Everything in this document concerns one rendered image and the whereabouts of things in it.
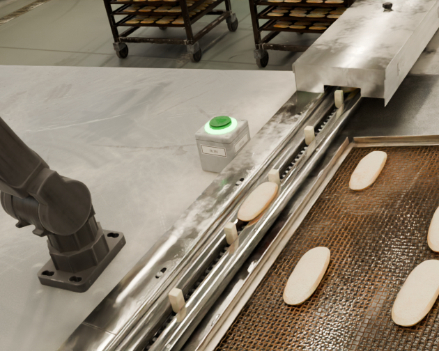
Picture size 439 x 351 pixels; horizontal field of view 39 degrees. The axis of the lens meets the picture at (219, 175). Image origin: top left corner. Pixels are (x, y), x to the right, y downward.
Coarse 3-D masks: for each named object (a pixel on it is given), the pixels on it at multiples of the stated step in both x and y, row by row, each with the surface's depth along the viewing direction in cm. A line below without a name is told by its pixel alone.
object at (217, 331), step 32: (320, 192) 85; (416, 192) 78; (288, 224) 79; (320, 224) 79; (384, 224) 74; (288, 256) 75; (352, 256) 71; (416, 256) 67; (384, 288) 65; (224, 320) 68; (256, 320) 67; (288, 320) 65; (320, 320) 64
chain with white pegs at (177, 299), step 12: (336, 96) 114; (336, 108) 116; (324, 120) 112; (312, 132) 105; (288, 168) 101; (276, 180) 95; (228, 228) 85; (240, 228) 90; (228, 240) 87; (204, 276) 82; (192, 288) 81; (180, 300) 77; (168, 324) 76; (156, 336) 75; (144, 348) 73
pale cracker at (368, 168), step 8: (376, 152) 88; (384, 152) 88; (368, 160) 86; (376, 160) 86; (384, 160) 86; (360, 168) 86; (368, 168) 85; (376, 168) 84; (352, 176) 85; (360, 176) 84; (368, 176) 83; (376, 176) 83; (352, 184) 83; (360, 184) 82; (368, 184) 82
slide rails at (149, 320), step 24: (312, 120) 111; (288, 144) 105; (312, 144) 104; (216, 240) 87; (240, 240) 86; (192, 264) 83; (216, 264) 82; (168, 288) 80; (144, 336) 74; (168, 336) 73
